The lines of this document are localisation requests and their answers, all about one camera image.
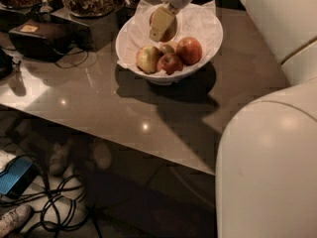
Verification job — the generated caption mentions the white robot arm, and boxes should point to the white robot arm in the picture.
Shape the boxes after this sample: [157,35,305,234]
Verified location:
[215,0,317,238]

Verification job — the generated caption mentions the black VR headset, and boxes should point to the black VR headset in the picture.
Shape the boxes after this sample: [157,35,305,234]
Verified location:
[8,19,74,63]

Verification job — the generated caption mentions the black floor cables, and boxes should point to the black floor cables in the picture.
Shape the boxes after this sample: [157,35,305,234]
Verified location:
[0,154,104,238]

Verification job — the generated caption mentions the white bowl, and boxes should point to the white bowl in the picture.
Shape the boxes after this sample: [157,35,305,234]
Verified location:
[115,1,224,86]

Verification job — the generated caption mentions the white sneaker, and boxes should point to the white sneaker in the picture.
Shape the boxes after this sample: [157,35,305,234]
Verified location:
[0,204,34,238]

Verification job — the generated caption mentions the left yellow-green apple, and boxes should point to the left yellow-green apple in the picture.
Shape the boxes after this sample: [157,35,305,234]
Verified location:
[136,45,162,73]

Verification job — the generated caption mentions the metal serving spoon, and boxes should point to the metal serving spoon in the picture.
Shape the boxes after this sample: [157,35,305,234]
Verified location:
[40,0,53,13]

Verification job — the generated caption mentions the small hidden green apple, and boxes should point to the small hidden green apple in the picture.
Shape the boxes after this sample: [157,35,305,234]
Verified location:
[159,44,175,55]

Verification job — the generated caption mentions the white paper liner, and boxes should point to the white paper liner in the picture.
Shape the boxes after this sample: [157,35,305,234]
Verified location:
[117,0,218,77]

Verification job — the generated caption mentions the blue box on floor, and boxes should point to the blue box on floor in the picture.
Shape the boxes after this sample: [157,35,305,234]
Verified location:
[0,158,38,199]

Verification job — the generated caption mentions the dark riser block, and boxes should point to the dark riser block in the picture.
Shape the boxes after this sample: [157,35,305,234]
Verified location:
[52,8,128,52]

